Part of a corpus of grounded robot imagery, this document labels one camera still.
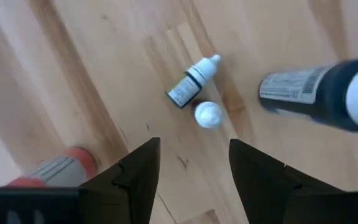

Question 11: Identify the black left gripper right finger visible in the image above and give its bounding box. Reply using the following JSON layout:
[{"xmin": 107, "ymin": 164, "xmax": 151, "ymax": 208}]
[{"xmin": 228, "ymin": 138, "xmax": 358, "ymax": 224}]

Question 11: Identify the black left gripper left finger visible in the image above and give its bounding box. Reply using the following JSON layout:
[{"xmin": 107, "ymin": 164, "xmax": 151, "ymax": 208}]
[{"xmin": 0, "ymin": 137, "xmax": 162, "ymax": 224}]

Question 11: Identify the large blue food coloring bottle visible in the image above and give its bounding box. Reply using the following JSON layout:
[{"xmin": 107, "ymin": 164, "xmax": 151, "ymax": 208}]
[{"xmin": 258, "ymin": 57, "xmax": 358, "ymax": 133}]

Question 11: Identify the small brown dropper bottle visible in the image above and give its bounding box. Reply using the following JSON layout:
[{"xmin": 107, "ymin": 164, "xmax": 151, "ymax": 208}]
[{"xmin": 192, "ymin": 100, "xmax": 224, "ymax": 129}]

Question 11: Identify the small dark green dropper bottle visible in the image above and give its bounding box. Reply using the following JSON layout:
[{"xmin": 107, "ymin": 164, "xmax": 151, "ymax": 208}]
[{"xmin": 165, "ymin": 54, "xmax": 222, "ymax": 110}]

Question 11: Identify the large red food coloring bottle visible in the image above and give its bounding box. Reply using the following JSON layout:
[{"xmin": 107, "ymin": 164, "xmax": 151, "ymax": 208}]
[{"xmin": 6, "ymin": 146, "xmax": 98, "ymax": 189}]

